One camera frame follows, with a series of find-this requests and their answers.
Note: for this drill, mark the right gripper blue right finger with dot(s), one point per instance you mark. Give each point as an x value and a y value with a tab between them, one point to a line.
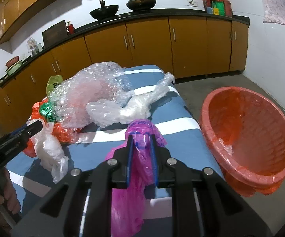
153	150

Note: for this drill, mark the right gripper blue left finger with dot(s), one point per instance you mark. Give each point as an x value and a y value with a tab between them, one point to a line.
129	147

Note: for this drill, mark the white thin plastic bag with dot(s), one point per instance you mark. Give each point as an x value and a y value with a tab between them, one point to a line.
49	150

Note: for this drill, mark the magenta plastic bag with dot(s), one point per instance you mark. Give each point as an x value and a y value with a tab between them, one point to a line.
128	205

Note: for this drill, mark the long clear bubble wrap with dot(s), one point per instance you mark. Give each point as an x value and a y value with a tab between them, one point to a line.
227	147

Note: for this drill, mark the orange lower kitchen cabinets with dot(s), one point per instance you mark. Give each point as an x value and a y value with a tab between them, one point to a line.
186	46

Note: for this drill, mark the person's left hand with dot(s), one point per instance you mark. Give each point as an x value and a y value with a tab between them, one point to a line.
9	194

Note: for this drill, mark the white crumpled plastic bag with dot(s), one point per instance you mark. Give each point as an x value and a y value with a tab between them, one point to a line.
105	112

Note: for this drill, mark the orange plastic bag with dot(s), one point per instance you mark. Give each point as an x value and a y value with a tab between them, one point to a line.
63	134

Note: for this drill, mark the green shiny ribbon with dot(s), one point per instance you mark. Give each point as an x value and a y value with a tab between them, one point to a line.
47	112

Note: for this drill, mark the large bubble wrap bundle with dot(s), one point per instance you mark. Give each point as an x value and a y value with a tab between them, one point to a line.
105	80

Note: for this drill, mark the stacked bowls on counter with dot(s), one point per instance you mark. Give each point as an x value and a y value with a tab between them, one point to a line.
12	65

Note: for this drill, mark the yellow green paper wrapper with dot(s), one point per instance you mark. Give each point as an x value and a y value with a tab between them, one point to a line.
52	83

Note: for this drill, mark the red plastic basin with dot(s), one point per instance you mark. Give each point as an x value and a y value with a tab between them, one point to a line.
255	127

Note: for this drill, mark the clear bag on counter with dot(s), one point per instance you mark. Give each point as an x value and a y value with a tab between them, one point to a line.
33	47

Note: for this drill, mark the black countertop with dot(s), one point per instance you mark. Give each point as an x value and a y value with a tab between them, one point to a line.
123	18

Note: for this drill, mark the small red bottle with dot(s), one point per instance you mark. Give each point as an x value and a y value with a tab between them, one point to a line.
70	28

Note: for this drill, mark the dark cutting board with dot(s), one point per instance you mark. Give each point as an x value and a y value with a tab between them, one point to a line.
54	34

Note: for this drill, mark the left black wok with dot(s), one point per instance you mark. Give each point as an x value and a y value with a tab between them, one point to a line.
105	11

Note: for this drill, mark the right black wok with lid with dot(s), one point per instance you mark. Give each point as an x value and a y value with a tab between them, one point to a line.
140	5

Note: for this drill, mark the red bag with colourful items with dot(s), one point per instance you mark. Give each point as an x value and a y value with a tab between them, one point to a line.
218	7

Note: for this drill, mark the wall power socket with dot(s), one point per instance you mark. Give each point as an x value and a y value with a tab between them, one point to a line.
192	4

